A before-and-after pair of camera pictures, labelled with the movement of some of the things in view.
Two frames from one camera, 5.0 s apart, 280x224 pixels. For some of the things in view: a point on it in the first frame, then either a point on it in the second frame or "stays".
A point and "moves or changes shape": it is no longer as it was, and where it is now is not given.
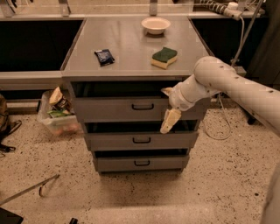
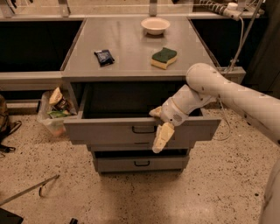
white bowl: [156, 25] stays
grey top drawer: [115, 109] moves or changes shape
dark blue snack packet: [104, 57] stays
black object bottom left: [7, 217] stays
